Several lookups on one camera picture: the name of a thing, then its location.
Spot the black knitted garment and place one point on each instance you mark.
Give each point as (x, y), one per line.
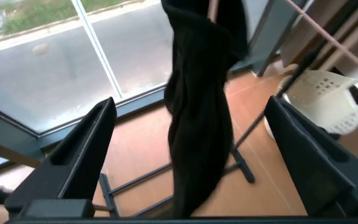
(200, 124)

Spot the white laundry basket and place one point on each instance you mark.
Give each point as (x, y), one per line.
(322, 99)

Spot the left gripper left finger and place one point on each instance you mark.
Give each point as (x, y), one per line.
(73, 161)

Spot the beige curtain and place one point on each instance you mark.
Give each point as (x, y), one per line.
(315, 28)

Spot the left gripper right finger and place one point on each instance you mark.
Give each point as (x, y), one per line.
(322, 168)

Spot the black clothes rack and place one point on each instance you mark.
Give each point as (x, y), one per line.
(242, 165)

